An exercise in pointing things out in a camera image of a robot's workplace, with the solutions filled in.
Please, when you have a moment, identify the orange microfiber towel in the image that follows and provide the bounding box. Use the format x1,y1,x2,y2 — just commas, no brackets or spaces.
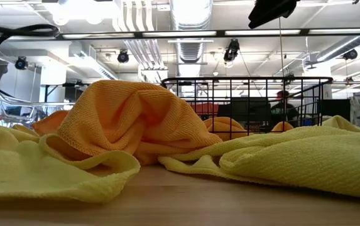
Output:
55,79,224,166
31,109,70,137
202,116,295,141

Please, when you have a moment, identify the yellow microfiber towel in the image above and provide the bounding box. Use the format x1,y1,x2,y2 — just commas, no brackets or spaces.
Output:
322,115,360,133
158,125,360,201
0,122,141,204

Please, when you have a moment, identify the person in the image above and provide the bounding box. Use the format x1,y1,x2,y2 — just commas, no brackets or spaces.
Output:
270,90,300,128

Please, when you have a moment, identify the black monitor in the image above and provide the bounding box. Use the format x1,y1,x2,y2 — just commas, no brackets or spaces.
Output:
217,97,271,126
320,99,352,122

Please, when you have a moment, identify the dull orange box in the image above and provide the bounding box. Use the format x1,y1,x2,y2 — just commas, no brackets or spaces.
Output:
191,102,220,116

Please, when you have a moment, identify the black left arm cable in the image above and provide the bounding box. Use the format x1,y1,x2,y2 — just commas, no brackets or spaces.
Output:
0,21,61,59

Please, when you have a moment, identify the black frame bar with lights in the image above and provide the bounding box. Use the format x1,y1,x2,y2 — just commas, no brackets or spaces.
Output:
0,27,360,41

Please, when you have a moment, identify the black wire basket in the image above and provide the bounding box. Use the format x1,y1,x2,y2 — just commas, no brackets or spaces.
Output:
161,76,334,142

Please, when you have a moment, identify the grey air duct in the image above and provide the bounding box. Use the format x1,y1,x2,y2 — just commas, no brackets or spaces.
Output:
305,34,360,68

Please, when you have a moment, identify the silver ribbed air duct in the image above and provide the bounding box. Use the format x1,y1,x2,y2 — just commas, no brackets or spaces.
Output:
169,0,214,63

